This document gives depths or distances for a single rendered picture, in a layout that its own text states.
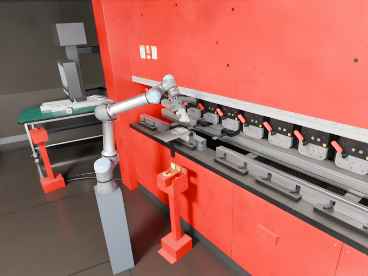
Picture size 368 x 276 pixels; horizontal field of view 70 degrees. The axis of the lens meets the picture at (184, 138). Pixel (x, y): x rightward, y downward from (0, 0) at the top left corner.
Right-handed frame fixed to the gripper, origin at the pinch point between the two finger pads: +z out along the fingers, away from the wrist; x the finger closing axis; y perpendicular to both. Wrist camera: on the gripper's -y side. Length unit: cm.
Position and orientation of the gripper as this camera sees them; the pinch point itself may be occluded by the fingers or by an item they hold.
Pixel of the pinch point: (188, 120)
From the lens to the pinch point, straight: 165.3
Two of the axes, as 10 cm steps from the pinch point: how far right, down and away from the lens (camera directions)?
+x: -1.8, -2.9, -9.4
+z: 3.3, 8.8, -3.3
